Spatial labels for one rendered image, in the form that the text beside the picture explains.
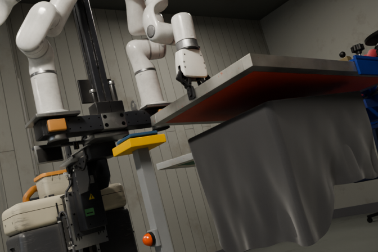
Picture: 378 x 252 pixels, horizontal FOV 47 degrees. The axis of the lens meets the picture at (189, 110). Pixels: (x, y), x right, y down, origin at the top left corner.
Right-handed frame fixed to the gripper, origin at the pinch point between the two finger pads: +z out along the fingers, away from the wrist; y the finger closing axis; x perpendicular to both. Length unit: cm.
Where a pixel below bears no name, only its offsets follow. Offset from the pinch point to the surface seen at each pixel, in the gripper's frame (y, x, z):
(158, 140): 14.7, -5.2, 13.8
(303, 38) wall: -409, -255, -179
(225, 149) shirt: -8.4, -1.8, 19.2
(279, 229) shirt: -13, 10, 48
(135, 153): 20.0, -11.7, 16.1
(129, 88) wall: -146, -311, -120
